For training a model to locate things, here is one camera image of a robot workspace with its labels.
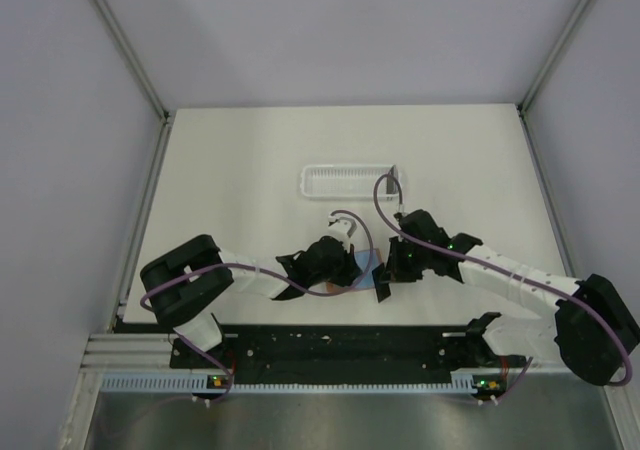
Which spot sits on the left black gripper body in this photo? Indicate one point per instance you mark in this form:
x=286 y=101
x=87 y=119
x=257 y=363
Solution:
x=339 y=273

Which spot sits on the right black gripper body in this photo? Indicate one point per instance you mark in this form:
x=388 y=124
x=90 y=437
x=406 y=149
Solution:
x=408 y=262

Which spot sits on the black credit card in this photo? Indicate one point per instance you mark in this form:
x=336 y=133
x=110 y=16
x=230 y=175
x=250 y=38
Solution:
x=382 y=287

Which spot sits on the brown leather card holder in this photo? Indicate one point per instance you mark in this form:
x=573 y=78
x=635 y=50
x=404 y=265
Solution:
x=366 y=265

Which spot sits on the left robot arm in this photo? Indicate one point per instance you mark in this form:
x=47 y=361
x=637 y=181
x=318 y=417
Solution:
x=182 y=285

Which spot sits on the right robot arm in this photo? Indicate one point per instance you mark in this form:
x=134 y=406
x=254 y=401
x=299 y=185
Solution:
x=581 y=323

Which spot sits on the white plastic basket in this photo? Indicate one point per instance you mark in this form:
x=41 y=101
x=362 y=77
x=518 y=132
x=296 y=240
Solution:
x=343 y=181

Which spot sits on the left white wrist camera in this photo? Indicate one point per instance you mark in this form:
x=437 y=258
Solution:
x=342 y=229

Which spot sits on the left aluminium frame post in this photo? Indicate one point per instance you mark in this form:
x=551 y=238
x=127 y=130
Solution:
x=130 y=58

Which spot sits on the aluminium frame post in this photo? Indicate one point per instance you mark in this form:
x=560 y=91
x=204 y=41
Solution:
x=130 y=58
x=554 y=56

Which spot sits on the right aluminium frame post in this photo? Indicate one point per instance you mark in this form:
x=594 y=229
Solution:
x=554 y=56

